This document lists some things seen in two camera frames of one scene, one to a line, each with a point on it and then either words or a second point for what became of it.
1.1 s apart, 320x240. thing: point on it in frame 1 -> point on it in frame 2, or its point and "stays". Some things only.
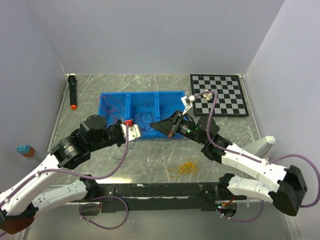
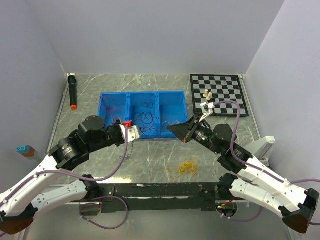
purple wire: x=146 y=123 -> x=148 y=127
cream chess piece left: x=205 y=95 stays
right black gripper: x=165 y=126 -> x=181 y=130
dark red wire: x=112 y=110 stays
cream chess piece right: x=209 y=97 stays
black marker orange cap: x=72 y=78 stays
